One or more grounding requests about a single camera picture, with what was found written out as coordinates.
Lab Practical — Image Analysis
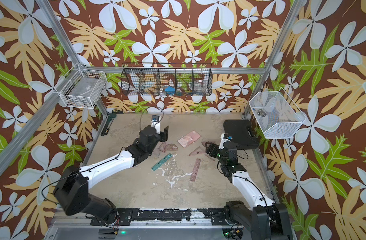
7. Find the green transparent straight ruler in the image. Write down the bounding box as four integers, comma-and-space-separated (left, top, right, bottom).
151, 153, 173, 171

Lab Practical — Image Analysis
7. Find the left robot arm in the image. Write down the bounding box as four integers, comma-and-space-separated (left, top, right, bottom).
53, 126, 169, 225

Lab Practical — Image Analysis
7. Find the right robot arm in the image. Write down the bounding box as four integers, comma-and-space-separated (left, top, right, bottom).
205, 139, 294, 240

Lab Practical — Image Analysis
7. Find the pink transparent triangle ruler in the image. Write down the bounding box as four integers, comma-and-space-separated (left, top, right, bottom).
154, 143, 166, 156

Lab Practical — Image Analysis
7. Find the pink transparent protractor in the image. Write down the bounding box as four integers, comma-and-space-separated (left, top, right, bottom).
164, 144, 178, 152

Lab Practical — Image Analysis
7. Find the black plastic tool case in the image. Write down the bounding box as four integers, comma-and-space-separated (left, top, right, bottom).
224, 120, 259, 150

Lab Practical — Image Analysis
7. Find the blue object in basket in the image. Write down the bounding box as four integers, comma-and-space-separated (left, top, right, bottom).
164, 87, 176, 96

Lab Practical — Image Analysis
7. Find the green black pipe wrench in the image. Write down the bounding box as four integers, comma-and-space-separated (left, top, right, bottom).
100, 113, 117, 137

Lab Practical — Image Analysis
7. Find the small dark object in basket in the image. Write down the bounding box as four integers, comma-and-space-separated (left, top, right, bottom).
257, 109, 267, 118

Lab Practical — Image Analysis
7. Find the white mesh basket right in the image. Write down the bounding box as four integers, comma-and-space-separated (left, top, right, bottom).
249, 88, 306, 139

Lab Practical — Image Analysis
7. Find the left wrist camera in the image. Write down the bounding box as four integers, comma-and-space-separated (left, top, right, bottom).
151, 115, 161, 134

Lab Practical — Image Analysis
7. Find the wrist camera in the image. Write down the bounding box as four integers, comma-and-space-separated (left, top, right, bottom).
219, 133, 233, 150
151, 115, 161, 134

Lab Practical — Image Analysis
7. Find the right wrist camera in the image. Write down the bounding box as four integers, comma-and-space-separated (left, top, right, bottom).
219, 133, 233, 150

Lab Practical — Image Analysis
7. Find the black wire basket rear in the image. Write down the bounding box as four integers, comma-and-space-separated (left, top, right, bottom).
119, 63, 214, 97

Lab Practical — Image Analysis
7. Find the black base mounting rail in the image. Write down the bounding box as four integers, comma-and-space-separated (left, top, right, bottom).
89, 207, 236, 227

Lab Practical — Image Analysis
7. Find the white wire basket left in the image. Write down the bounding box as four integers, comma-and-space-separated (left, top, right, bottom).
56, 64, 107, 109

